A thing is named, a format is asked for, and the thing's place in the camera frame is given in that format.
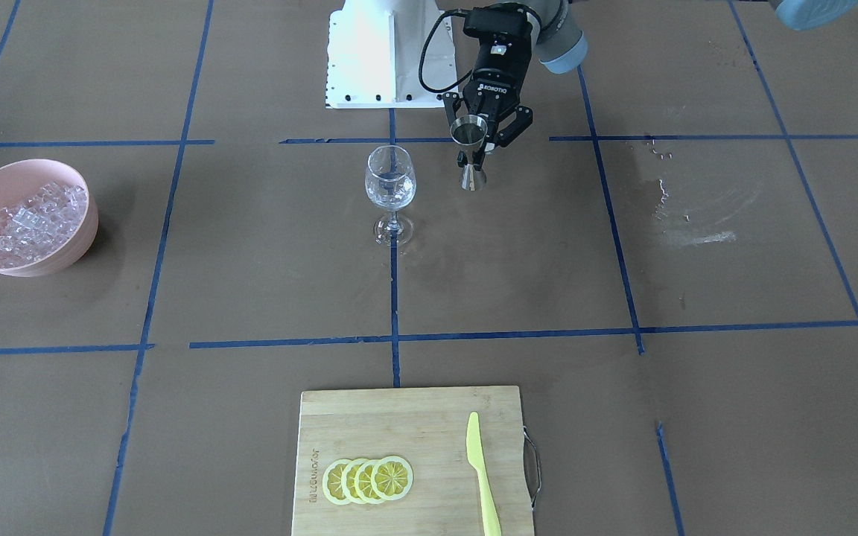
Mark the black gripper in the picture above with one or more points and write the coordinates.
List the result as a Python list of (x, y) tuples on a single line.
[(498, 77)]

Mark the steel double jigger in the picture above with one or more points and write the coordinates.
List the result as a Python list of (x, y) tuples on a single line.
[(470, 132)]

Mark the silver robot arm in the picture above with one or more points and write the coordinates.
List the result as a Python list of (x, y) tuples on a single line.
[(558, 42)]

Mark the clear wine glass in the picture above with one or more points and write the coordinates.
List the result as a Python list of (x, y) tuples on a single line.
[(390, 184)]

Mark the clear ice cubes pile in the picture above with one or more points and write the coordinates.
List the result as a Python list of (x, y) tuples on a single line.
[(38, 226)]

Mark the bamboo cutting board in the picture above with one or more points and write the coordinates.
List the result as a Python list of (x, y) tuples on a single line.
[(426, 427)]

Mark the lemon slice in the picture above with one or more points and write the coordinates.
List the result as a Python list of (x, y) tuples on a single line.
[(364, 489), (392, 478), (347, 480), (333, 482)]

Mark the yellow plastic knife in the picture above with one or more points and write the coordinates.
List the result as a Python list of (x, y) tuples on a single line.
[(475, 457)]

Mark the pink bowl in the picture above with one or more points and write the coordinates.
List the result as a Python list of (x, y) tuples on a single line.
[(20, 180)]

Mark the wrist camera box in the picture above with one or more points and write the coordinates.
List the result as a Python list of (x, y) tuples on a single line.
[(509, 20)]

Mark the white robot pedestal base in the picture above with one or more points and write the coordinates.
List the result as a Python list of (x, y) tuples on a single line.
[(376, 58)]

